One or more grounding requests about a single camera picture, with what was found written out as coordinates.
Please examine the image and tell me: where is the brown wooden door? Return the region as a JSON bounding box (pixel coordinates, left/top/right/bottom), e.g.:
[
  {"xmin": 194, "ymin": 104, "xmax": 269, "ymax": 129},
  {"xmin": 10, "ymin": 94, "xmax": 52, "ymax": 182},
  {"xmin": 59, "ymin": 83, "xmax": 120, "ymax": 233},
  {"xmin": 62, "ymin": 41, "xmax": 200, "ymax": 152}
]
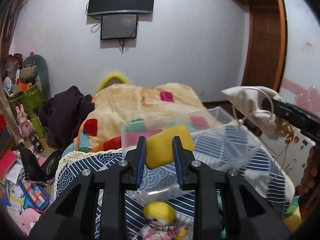
[{"xmin": 241, "ymin": 6, "xmax": 287, "ymax": 91}]

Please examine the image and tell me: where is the green bottle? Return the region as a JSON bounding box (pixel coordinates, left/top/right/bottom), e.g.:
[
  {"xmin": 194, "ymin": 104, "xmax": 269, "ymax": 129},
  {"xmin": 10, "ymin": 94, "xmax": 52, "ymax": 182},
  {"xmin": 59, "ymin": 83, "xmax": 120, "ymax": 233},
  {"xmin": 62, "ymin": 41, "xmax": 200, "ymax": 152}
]
[{"xmin": 30, "ymin": 113, "xmax": 44, "ymax": 139}]

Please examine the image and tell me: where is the black flashlight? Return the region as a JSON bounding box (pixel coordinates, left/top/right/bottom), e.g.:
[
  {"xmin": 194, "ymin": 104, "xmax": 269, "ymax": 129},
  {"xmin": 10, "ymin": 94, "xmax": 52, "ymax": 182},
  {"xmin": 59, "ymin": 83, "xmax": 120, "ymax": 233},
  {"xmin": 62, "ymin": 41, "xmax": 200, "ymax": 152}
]
[{"xmin": 29, "ymin": 133, "xmax": 44, "ymax": 153}]

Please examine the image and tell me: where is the yellow plush cushion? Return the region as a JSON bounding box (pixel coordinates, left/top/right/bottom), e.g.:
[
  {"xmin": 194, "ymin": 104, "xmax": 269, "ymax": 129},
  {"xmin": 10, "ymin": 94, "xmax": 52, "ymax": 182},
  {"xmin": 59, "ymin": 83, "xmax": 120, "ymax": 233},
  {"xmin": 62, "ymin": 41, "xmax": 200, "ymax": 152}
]
[{"xmin": 96, "ymin": 72, "xmax": 130, "ymax": 94}]

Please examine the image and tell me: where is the green cardboard box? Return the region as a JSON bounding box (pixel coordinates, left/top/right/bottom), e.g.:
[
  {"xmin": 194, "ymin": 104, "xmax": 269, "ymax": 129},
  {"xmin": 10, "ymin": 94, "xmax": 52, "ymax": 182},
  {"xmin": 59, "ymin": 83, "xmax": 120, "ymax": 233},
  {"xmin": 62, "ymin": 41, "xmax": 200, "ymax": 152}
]
[{"xmin": 8, "ymin": 85, "xmax": 48, "ymax": 117}]

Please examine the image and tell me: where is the grey-green plush toy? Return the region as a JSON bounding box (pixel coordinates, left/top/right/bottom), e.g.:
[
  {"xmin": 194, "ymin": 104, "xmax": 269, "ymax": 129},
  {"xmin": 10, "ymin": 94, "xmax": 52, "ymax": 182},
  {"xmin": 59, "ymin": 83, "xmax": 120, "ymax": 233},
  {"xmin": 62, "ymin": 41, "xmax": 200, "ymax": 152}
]
[{"xmin": 19, "ymin": 55, "xmax": 49, "ymax": 93}]

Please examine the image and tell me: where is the yellow-haired felt doll head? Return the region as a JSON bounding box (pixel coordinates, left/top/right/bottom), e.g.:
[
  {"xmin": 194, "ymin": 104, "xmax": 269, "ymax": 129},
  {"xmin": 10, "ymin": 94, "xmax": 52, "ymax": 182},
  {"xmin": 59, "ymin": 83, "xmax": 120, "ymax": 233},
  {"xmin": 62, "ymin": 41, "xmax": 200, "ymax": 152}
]
[{"xmin": 142, "ymin": 202, "xmax": 188, "ymax": 240}]

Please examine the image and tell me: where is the small black wall monitor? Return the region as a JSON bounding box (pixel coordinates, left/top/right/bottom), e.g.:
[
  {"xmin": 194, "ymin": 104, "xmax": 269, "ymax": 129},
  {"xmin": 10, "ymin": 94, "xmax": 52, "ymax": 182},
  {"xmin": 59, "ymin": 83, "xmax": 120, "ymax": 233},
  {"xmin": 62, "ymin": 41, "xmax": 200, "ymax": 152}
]
[{"xmin": 100, "ymin": 14, "xmax": 138, "ymax": 40}]

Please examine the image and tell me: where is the yellow sponge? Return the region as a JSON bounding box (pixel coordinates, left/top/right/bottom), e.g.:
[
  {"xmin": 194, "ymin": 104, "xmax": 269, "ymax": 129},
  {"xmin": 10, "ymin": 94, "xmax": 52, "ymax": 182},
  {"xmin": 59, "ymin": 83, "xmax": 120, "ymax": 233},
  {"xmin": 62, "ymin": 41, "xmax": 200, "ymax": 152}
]
[{"xmin": 146, "ymin": 124, "xmax": 194, "ymax": 170}]

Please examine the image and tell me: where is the cream colourful patch blanket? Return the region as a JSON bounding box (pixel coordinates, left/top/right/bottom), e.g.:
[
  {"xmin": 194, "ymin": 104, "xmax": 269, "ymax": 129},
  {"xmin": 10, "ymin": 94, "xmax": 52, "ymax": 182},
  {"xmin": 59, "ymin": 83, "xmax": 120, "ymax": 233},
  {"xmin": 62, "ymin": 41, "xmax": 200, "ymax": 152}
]
[{"xmin": 63, "ymin": 83, "xmax": 220, "ymax": 155}]

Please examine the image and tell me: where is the dark purple clothing pile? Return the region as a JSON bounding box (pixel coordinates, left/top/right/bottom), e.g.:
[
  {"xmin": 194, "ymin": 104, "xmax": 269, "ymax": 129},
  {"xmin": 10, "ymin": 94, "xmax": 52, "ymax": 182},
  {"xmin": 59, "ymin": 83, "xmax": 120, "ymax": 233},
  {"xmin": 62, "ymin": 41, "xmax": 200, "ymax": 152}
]
[{"xmin": 39, "ymin": 86, "xmax": 95, "ymax": 148}]

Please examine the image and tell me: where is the red box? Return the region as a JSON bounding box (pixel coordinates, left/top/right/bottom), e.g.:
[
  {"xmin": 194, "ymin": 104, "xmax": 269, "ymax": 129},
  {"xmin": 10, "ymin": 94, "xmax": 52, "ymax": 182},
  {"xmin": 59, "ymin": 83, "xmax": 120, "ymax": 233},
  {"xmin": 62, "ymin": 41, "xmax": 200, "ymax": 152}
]
[{"xmin": 0, "ymin": 150, "xmax": 17, "ymax": 180}]

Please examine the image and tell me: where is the colourful striped pencil case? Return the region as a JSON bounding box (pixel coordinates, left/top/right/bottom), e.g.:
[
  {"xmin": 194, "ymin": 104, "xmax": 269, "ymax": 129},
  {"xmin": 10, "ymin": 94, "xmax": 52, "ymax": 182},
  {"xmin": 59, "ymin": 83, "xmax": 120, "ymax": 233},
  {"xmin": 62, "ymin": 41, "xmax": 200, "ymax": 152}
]
[{"xmin": 18, "ymin": 178, "xmax": 50, "ymax": 212}]

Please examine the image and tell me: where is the pink plush toy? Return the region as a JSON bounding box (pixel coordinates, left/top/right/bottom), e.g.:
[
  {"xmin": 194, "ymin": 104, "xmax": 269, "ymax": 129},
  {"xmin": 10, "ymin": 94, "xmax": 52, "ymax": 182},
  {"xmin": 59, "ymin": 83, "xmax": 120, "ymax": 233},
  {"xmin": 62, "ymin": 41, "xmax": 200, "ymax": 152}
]
[{"xmin": 20, "ymin": 208, "xmax": 41, "ymax": 236}]

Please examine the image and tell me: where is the blue white patterned cloth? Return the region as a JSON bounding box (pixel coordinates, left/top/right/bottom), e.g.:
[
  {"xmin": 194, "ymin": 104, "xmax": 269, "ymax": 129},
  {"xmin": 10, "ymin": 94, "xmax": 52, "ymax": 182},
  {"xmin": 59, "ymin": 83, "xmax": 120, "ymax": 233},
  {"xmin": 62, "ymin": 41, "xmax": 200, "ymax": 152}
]
[{"xmin": 54, "ymin": 122, "xmax": 295, "ymax": 239}]

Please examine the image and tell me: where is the white appliance with stickers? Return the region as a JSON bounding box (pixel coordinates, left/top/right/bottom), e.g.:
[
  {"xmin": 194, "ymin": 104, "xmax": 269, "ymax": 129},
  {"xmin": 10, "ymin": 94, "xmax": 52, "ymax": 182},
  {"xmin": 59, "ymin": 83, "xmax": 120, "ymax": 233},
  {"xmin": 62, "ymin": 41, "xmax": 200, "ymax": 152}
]
[{"xmin": 260, "ymin": 127, "xmax": 315, "ymax": 187}]

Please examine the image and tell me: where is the clear plastic storage box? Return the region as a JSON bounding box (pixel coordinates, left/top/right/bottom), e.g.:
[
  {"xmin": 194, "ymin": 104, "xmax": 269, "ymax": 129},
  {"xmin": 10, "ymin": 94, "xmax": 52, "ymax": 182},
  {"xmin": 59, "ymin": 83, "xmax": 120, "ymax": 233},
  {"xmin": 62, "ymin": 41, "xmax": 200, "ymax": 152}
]
[{"xmin": 121, "ymin": 107, "xmax": 261, "ymax": 205}]

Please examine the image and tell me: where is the black plastic bag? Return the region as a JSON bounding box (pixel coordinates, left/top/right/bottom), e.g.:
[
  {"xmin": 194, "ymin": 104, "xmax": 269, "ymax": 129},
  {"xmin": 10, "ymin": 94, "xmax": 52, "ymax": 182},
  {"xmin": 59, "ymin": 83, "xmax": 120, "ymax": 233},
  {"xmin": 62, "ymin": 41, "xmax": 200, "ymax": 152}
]
[{"xmin": 17, "ymin": 142, "xmax": 62, "ymax": 185}]

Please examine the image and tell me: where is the pink rabbit figure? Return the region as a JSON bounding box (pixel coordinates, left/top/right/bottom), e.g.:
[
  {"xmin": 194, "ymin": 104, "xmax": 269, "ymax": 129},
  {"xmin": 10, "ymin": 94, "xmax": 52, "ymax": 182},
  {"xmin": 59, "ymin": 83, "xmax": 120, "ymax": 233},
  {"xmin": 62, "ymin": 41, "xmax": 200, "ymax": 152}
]
[{"xmin": 16, "ymin": 104, "xmax": 35, "ymax": 139}]

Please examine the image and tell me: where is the beige drawstring pouch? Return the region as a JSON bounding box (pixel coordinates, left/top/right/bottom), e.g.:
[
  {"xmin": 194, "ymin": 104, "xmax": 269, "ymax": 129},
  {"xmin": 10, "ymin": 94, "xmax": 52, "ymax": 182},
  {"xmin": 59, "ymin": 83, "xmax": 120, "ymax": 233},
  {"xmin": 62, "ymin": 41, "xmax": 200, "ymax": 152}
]
[{"xmin": 221, "ymin": 86, "xmax": 290, "ymax": 140}]

